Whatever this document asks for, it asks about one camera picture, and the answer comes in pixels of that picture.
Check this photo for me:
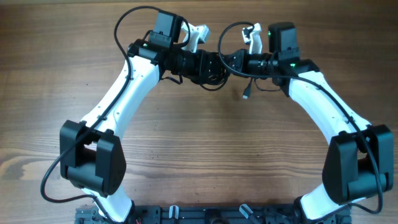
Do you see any thick black cable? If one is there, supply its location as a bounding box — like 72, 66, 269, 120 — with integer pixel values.
189, 54, 253, 100

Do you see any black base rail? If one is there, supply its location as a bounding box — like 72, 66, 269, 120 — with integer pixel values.
75, 204, 352, 224

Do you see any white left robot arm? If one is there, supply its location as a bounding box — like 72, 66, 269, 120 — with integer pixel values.
56, 10, 228, 223

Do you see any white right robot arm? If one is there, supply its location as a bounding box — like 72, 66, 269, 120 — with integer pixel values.
221, 22, 394, 223

